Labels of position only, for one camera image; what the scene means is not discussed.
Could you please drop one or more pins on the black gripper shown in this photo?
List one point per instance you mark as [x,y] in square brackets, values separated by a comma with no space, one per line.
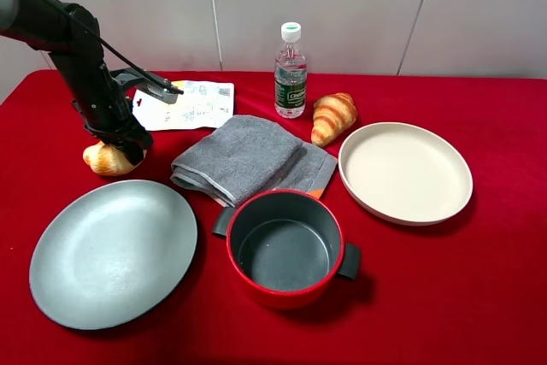
[100,98]

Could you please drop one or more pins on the pale croissant bread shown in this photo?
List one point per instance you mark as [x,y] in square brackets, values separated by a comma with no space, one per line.
[106,160]

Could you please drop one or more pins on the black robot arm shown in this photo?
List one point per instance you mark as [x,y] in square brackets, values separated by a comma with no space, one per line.
[70,34]

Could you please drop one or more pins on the white snack packet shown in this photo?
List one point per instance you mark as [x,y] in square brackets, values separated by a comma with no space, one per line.
[203,104]

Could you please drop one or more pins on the grey round plate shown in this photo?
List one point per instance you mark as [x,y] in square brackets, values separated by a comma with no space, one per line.
[113,254]

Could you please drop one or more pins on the folded grey towel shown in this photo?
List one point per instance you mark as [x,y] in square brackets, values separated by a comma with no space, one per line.
[249,155]

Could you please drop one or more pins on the clear plastic water bottle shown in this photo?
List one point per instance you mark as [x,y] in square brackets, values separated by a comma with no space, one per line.
[290,73]

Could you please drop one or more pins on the brown striped croissant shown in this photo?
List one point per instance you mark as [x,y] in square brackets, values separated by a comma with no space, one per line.
[332,115]

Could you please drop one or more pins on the cream round plate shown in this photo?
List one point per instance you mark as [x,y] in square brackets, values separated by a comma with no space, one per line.
[404,174]

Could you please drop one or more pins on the red pot with black handles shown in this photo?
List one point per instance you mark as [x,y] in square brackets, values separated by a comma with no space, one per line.
[286,247]

